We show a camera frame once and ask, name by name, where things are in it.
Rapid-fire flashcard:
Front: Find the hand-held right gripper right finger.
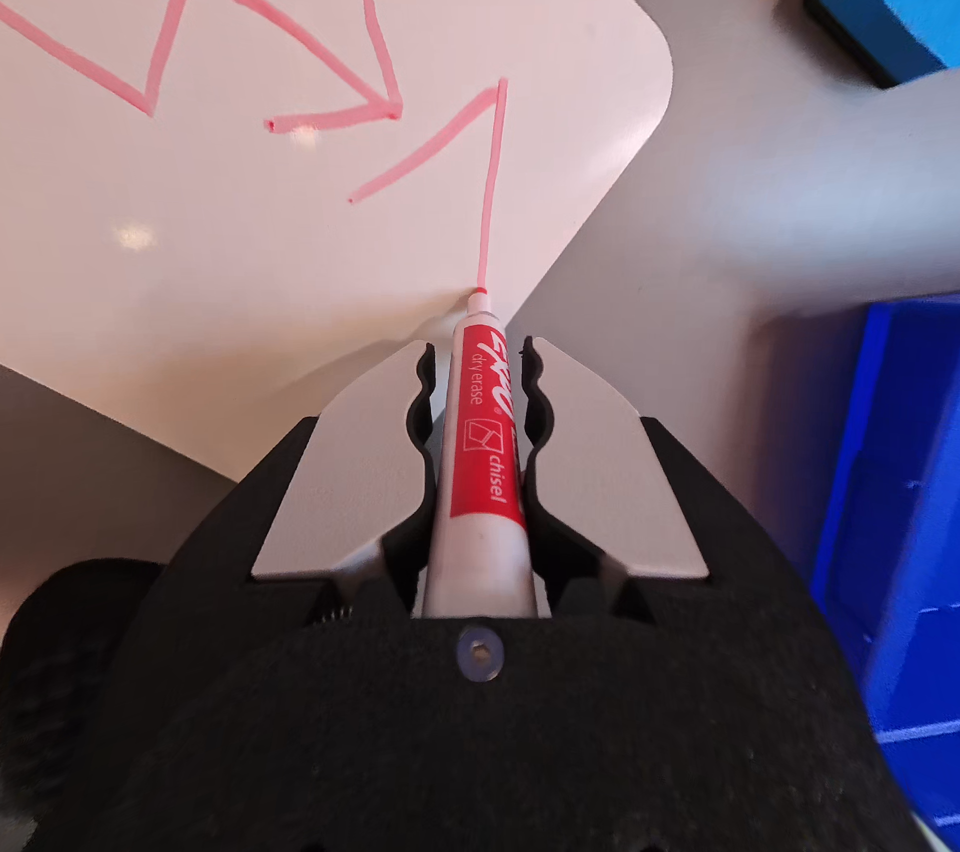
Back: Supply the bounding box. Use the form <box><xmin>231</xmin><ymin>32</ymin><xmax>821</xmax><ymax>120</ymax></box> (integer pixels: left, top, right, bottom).
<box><xmin>519</xmin><ymin>334</ymin><xmax>712</xmax><ymax>607</ymax></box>

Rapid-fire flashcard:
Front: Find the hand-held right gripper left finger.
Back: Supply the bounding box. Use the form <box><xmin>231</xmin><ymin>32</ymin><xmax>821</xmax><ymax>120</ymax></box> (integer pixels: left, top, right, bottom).
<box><xmin>249</xmin><ymin>340</ymin><xmax>438</xmax><ymax>607</ymax></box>

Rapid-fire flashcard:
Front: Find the blue plastic bin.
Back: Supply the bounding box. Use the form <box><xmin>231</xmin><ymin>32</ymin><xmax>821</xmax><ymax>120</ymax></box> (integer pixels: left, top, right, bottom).
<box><xmin>810</xmin><ymin>300</ymin><xmax>960</xmax><ymax>852</ymax></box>

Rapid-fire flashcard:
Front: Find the white whiteboard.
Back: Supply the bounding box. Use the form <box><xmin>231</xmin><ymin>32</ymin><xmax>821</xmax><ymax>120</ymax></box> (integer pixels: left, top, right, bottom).
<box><xmin>0</xmin><ymin>0</ymin><xmax>674</xmax><ymax>485</ymax></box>

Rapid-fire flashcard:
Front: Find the red dry erase marker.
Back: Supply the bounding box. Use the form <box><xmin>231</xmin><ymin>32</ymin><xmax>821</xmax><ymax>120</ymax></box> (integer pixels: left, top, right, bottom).
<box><xmin>422</xmin><ymin>288</ymin><xmax>543</xmax><ymax>619</ymax></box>

